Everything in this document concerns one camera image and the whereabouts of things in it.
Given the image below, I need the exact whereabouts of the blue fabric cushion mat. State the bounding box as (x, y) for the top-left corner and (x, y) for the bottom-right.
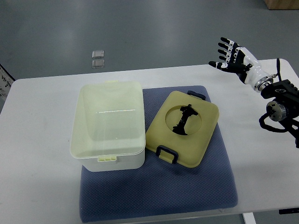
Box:
(78, 85), (239, 223)

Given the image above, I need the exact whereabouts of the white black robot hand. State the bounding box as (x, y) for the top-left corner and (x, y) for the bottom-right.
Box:
(208, 37), (273, 92)

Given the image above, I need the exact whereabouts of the white paper with writing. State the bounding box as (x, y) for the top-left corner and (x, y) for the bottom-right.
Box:
(0, 65), (15, 101)

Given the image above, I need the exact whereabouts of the brown cardboard box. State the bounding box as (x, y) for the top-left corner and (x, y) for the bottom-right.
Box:
(264, 0), (299, 10)

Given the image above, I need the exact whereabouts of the white storage box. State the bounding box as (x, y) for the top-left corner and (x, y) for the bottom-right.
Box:
(70, 81), (145, 172)

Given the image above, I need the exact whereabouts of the yellow storage box lid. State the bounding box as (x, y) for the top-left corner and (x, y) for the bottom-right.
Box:
(146, 91), (219, 168)

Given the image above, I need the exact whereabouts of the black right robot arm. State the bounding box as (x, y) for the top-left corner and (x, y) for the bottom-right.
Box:
(258, 58), (299, 147)

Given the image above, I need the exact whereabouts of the white table leg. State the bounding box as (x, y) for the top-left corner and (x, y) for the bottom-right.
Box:
(242, 212), (256, 224)

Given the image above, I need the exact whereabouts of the black table control panel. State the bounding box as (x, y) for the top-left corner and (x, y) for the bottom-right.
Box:
(279, 208), (299, 215)

